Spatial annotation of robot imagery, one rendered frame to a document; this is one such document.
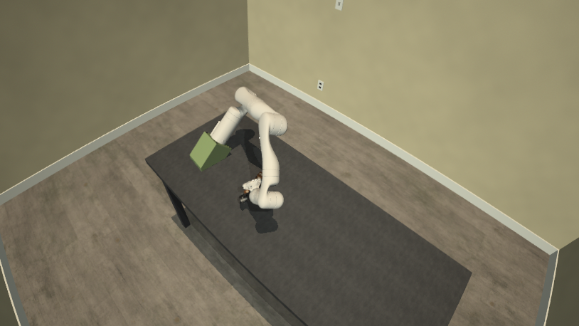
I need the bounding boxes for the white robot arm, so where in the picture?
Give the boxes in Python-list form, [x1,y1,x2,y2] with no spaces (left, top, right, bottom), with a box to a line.
[210,87,287,209]

